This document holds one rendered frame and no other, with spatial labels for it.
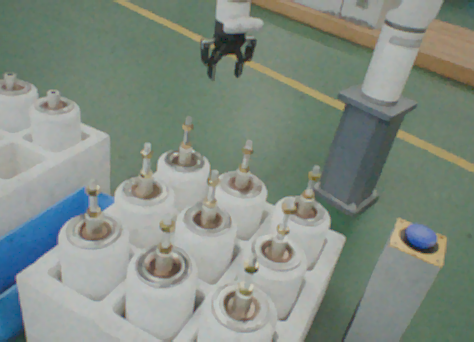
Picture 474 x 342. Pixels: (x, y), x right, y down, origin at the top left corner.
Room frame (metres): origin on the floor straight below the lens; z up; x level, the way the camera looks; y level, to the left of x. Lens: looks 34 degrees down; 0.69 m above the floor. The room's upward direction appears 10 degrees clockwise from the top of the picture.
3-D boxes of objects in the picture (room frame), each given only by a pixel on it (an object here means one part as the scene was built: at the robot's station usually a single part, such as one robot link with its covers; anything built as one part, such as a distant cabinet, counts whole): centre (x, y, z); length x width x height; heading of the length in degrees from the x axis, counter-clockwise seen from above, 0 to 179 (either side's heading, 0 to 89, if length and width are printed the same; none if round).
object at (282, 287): (0.48, -0.08, 0.16); 0.10 x 0.10 x 0.18
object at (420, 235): (0.49, -0.27, 0.32); 0.04 x 0.04 x 0.02
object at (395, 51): (1.03, -0.32, 0.39); 0.09 x 0.09 x 0.17; 52
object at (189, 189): (0.68, 0.09, 0.16); 0.10 x 0.10 x 0.18
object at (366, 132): (1.03, -0.32, 0.15); 0.15 x 0.15 x 0.30; 52
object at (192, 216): (0.53, 0.03, 0.25); 0.08 x 0.08 x 0.01
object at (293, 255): (0.48, -0.08, 0.25); 0.08 x 0.08 x 0.01
